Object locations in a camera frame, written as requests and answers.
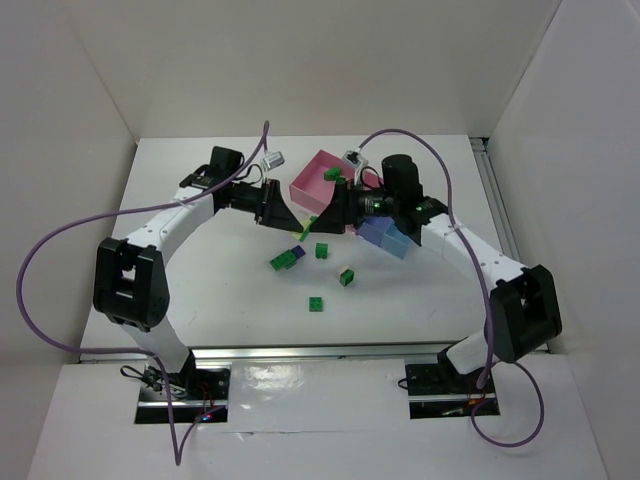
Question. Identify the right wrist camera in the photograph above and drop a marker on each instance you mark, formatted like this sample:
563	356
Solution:
355	159

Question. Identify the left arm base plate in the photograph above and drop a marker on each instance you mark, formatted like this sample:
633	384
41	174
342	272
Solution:
207	397

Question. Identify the green lego plate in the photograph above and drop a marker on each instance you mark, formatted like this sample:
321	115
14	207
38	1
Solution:
306	223

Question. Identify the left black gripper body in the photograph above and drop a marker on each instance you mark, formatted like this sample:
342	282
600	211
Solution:
268	202

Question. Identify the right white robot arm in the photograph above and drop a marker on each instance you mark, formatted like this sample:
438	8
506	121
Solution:
521	306

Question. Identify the large pink container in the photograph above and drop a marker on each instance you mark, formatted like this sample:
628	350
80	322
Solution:
309	190

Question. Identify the purple lego brick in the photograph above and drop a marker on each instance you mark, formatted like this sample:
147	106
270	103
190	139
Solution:
298	252

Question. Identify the light blue container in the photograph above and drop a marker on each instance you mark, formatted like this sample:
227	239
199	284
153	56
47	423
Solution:
395	242

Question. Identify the aluminium rail right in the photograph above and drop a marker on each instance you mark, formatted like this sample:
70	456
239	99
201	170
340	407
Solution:
494	197

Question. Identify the aluminium rail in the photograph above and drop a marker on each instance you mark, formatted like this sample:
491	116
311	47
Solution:
494	197
318	351

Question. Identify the long green lego brick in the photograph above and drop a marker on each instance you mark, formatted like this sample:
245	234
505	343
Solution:
283	261

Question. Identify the yellow green legos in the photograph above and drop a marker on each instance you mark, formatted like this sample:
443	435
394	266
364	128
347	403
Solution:
301	236

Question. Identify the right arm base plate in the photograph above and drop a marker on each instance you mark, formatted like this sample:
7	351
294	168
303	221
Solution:
433	394

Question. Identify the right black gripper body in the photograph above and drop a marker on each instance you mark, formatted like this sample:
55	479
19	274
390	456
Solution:
344	206

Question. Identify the aluminium rail front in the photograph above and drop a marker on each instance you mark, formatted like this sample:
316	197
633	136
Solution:
318	351

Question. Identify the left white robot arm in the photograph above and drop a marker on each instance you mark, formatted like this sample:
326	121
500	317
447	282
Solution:
131	286

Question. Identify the green lego front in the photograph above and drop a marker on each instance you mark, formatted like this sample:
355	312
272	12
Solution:
316	304

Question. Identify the green curved lego brick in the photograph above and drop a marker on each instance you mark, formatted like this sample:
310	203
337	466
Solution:
348	278

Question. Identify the green square lego brick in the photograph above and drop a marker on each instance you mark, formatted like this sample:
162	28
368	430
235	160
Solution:
321	250

